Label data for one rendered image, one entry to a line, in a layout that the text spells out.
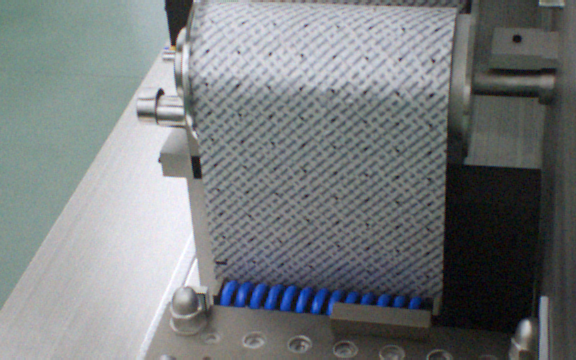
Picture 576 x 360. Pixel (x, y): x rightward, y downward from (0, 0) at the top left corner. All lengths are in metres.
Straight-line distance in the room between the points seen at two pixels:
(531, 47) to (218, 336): 0.41
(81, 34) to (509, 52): 3.12
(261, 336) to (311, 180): 0.16
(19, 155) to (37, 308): 2.03
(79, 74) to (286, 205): 2.73
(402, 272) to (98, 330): 0.40
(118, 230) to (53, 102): 2.18
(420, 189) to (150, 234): 0.51
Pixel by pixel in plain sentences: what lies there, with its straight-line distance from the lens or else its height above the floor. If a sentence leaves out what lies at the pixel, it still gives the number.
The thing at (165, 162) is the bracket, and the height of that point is 1.12.
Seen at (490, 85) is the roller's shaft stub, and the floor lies 1.25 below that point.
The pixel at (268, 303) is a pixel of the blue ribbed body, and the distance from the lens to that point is 1.10.
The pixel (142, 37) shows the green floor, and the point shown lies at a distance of 3.94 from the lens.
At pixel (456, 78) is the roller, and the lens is 0.97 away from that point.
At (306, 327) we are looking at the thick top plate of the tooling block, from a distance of 1.08.
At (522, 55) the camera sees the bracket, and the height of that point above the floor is 1.29.
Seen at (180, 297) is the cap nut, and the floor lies 1.07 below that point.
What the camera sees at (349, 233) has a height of 1.11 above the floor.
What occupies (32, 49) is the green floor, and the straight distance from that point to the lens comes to 3.96.
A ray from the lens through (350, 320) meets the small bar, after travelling 1.06.
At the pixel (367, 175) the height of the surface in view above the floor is 1.18.
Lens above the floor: 1.76
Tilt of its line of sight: 35 degrees down
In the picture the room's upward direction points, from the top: 4 degrees counter-clockwise
